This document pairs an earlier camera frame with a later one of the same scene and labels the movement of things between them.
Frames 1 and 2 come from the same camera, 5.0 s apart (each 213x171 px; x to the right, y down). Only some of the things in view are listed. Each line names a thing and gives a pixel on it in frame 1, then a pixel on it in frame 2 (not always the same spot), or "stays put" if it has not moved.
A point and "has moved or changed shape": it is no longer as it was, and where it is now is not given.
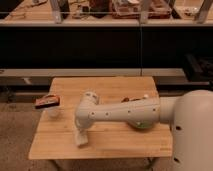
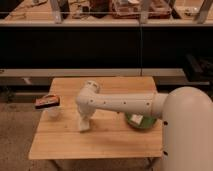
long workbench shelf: [108, 13] stays put
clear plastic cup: [54, 111] stays put
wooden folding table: [54, 137] stays put
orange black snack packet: [47, 101] stays put
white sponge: [81, 137] has moved or changed shape
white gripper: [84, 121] → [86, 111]
